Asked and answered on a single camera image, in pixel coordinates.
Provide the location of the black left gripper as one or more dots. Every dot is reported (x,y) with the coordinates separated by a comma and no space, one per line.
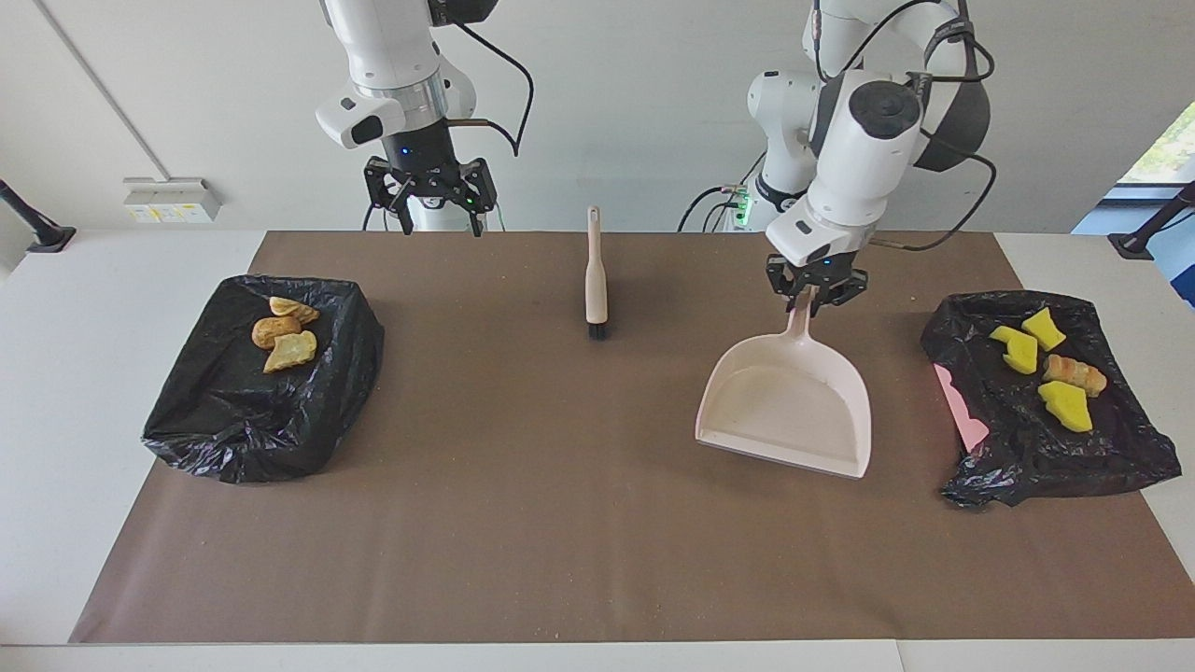
(814,266)

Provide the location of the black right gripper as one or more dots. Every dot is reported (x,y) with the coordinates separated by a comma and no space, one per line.
(420,154)

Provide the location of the beige plastic dustpan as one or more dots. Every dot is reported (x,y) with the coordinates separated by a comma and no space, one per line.
(784,411)

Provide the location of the pale yellow lump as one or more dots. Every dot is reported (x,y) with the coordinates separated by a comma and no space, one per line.
(293,310)

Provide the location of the beige hand brush black bristles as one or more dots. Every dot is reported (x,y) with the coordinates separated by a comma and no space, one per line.
(596,280)

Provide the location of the brown bread roll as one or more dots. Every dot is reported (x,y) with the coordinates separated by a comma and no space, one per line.
(274,332)

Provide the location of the pale green lump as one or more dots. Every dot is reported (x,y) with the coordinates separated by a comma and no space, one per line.
(291,352)

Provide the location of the green and yellow sponge piece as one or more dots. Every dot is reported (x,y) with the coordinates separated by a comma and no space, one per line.
(1018,351)

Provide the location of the small yellow sponge wedge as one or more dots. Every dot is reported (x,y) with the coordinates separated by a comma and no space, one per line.
(1044,329)

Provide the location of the orange striped croissant piece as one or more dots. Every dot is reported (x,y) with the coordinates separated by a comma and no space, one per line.
(1075,376)

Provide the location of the large yellow sponge piece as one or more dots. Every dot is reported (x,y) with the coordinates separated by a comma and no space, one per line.
(1066,408)

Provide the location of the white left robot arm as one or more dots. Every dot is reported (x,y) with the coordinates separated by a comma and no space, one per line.
(864,159)

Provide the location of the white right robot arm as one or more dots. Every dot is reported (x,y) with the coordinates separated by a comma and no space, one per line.
(383,56)

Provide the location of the pink bin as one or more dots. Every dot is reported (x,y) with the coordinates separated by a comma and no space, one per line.
(962,411)

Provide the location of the crumpled black trash bag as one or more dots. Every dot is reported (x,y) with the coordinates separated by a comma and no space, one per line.
(1027,448)

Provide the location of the bin lined with black bag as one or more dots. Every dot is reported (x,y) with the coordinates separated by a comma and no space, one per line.
(243,411)

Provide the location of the black stand foot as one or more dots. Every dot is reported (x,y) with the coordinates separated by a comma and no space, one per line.
(1131,247)
(51,238)

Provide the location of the brown paper table mat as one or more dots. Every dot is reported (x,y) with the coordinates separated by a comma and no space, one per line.
(560,560)

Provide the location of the window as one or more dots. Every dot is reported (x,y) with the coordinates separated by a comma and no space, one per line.
(1172,154)

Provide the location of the white wall socket box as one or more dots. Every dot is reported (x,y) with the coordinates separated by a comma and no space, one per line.
(168,201)

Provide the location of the thin white wall conduit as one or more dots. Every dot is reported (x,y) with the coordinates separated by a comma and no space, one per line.
(105,89)

